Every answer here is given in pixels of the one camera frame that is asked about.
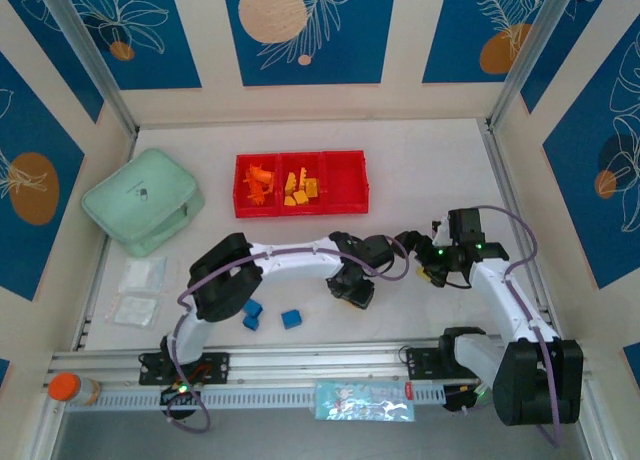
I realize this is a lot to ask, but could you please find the red plastic bin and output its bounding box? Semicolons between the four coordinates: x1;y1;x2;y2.
322;149;371;215
277;152;326;217
233;153;281;220

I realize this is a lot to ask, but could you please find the printed foil packet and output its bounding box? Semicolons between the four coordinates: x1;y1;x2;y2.
313;379;416;422

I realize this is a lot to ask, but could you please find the black controller board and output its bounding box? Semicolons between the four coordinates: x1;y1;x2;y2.
442;383;494;414
159;385;202;407

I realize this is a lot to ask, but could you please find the mint green zip pouch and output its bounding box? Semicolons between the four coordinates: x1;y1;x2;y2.
81;148;206;258

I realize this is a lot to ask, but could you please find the bottle with orange cap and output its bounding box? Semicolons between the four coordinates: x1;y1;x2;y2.
48;372;103;407

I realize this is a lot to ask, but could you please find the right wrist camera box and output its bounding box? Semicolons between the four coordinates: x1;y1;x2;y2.
431;218;452;247

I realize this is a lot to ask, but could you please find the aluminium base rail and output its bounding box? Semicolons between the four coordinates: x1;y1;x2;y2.
47;337;596;384

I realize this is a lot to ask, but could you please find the grey slotted cable duct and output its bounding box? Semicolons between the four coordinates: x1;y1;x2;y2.
64;382;446;412

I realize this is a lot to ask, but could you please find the aluminium frame post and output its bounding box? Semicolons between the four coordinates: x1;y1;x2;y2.
35;0;140;137
485;0;585;131

